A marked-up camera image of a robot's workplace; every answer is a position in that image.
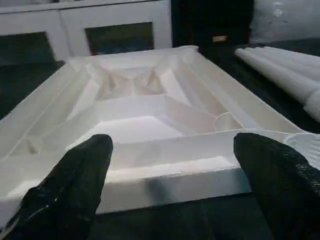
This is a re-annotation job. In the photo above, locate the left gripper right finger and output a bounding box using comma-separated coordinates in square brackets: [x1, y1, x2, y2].
[233, 132, 320, 240]

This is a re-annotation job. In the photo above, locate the white plastic table top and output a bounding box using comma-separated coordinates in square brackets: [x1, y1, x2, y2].
[0, 44, 320, 216]

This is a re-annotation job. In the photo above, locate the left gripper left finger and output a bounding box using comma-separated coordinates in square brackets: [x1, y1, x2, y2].
[0, 133, 114, 240]

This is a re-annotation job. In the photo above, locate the black work mat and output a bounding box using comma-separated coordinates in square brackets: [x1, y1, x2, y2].
[0, 37, 320, 240]

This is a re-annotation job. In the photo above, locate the white cabinet with glass doors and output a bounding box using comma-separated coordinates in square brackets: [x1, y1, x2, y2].
[0, 0, 173, 61]

